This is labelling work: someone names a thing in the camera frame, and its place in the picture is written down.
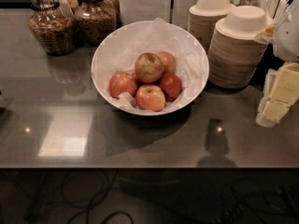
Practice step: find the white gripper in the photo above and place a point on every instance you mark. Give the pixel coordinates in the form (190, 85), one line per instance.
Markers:
(289, 37)

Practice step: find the right dark red apple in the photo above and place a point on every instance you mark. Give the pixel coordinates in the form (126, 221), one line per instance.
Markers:
(171, 85)

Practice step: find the white bowl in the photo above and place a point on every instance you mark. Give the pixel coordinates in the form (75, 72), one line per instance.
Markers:
(106, 48)

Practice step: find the front stack paper bowls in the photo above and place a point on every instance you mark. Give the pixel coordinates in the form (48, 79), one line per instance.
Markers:
(233, 53)

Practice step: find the stack paper bowls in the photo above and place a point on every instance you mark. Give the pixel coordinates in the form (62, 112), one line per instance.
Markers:
(203, 17)
(233, 53)

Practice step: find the back stack paper bowls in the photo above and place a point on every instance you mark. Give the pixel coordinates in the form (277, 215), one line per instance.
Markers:
(203, 17)

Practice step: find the white paper liner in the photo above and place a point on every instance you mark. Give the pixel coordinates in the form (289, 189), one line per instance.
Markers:
(130, 44)

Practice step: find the granola glass jar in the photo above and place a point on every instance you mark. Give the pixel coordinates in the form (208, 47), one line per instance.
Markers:
(53, 30)
(96, 20)

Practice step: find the back left granola jar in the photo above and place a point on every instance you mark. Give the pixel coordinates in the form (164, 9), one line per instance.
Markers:
(68, 6)

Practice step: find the front left granola glass jar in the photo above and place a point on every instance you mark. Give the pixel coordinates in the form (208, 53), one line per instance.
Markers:
(53, 30)

